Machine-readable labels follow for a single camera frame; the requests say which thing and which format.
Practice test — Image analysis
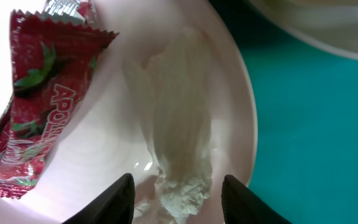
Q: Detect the white napkin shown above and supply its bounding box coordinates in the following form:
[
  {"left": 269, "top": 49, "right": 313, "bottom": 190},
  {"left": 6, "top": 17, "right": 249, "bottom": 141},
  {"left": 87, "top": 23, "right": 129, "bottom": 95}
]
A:
[{"left": 122, "top": 28, "right": 213, "bottom": 223}]

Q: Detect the large white plate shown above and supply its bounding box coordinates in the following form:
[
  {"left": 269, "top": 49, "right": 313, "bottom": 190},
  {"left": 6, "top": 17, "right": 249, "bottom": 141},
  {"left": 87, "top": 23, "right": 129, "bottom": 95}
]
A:
[{"left": 0, "top": 1, "right": 257, "bottom": 223}]

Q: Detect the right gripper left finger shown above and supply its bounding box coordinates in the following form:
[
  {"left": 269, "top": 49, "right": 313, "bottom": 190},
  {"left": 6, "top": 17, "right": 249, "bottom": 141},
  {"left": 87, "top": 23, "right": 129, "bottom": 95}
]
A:
[{"left": 62, "top": 173, "right": 135, "bottom": 224}]

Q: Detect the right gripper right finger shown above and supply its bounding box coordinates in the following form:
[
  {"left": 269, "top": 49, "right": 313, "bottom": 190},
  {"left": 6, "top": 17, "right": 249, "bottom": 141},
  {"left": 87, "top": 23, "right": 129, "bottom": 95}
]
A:
[{"left": 221, "top": 175, "right": 291, "bottom": 224}]

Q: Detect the teal serving tray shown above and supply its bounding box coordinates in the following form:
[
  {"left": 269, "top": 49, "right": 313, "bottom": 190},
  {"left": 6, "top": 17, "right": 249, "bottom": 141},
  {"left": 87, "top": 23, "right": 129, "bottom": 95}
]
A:
[{"left": 213, "top": 0, "right": 358, "bottom": 224}]

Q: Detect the grey saucer bowl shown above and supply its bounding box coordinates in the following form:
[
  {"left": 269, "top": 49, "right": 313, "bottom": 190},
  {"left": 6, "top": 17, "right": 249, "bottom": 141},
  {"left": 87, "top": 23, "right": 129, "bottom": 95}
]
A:
[{"left": 249, "top": 0, "right": 358, "bottom": 60}]

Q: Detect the red snack wrapper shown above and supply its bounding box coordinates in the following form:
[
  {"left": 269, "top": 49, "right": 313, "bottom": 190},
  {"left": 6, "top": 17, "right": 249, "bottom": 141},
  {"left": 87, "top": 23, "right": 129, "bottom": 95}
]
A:
[{"left": 0, "top": 0, "right": 116, "bottom": 199}]

